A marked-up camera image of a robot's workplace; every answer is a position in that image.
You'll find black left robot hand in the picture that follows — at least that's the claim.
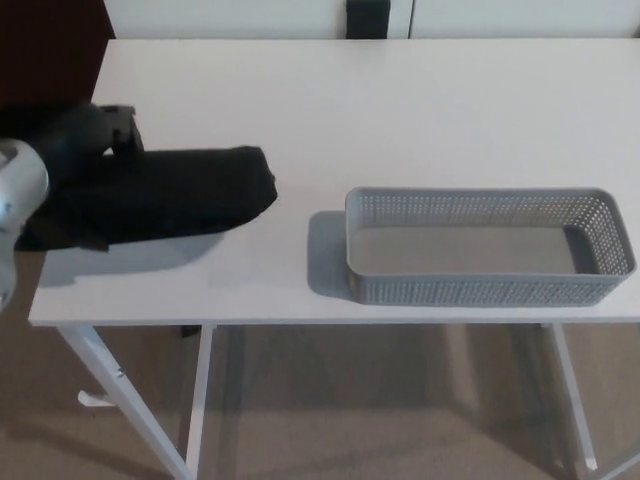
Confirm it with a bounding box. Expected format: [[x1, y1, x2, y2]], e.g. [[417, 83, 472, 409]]
[[28, 102, 147, 187]]

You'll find black fabric pencil case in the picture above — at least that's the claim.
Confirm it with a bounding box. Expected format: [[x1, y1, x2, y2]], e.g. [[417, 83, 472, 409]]
[[13, 144, 279, 253]]

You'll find dark brown panel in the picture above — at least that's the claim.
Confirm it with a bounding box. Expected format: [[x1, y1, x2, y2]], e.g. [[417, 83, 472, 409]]
[[0, 0, 117, 137]]

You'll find white cabinet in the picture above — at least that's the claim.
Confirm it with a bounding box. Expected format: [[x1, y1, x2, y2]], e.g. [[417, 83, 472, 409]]
[[106, 0, 640, 42]]

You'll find white hook on table leg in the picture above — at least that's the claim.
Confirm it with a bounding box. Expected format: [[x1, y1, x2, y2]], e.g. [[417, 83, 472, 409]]
[[76, 390, 114, 409]]

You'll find grey perforated plastic basket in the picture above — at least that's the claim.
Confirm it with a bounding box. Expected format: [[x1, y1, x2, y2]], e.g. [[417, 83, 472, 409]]
[[343, 186, 638, 307]]

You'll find white metal table leg frame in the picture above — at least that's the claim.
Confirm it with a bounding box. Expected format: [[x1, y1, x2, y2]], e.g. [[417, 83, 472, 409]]
[[56, 324, 217, 480], [541, 323, 640, 480]]

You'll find black cabinet handle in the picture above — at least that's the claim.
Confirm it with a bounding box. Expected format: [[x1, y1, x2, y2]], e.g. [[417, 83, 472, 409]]
[[345, 0, 391, 39]]

